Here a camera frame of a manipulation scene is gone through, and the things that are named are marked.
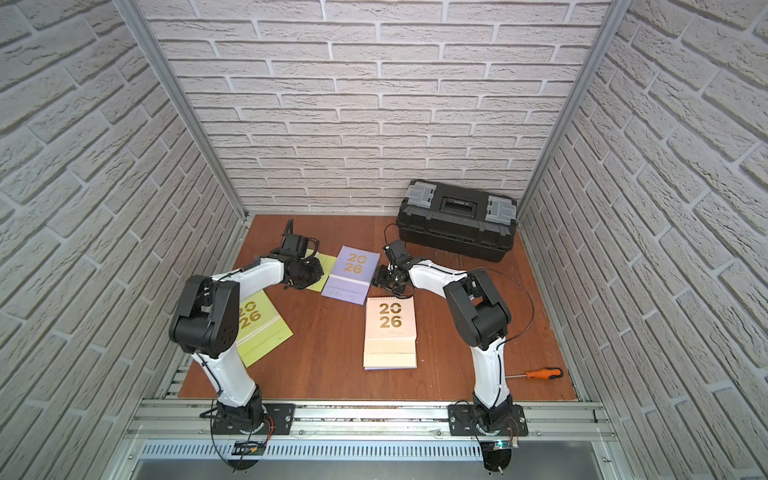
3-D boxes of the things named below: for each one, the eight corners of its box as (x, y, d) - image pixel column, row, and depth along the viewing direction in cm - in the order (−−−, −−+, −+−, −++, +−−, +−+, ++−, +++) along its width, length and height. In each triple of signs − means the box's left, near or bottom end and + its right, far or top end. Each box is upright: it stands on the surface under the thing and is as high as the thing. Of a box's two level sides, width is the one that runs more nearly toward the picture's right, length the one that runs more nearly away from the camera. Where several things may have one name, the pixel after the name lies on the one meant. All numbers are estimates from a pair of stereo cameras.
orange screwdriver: (505, 379, 82) (508, 376, 80) (504, 371, 84) (507, 368, 81) (560, 379, 82) (564, 376, 80) (557, 371, 84) (561, 368, 82)
